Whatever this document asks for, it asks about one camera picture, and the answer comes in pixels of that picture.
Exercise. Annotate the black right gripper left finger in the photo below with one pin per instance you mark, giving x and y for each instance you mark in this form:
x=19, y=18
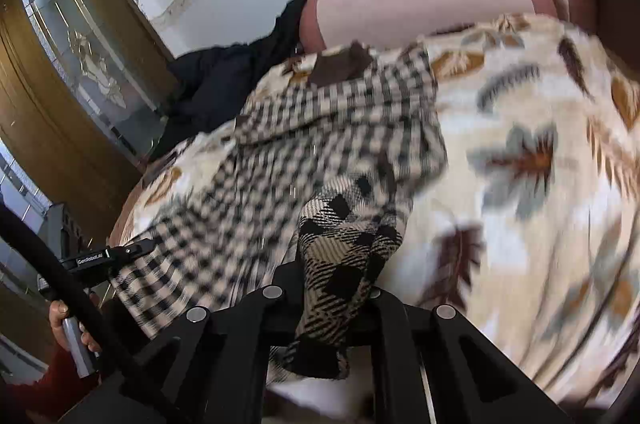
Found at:
x=207, y=367

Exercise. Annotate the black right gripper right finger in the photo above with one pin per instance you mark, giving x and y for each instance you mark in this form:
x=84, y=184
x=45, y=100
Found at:
x=434, y=366

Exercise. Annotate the black cream checked coat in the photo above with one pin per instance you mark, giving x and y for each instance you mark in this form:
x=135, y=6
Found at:
x=320, y=175

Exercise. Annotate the leaf-print fleece blanket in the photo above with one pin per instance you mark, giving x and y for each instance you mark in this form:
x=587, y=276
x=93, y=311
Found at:
x=532, y=228

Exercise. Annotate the wooden door with glass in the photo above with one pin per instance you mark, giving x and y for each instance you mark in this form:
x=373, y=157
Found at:
x=83, y=90

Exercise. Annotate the dark navy garment pile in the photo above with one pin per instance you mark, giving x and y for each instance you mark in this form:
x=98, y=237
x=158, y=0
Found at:
x=214, y=83

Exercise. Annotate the long pink bolster pillow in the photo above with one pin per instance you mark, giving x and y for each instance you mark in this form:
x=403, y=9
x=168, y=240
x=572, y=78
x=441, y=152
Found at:
x=392, y=23

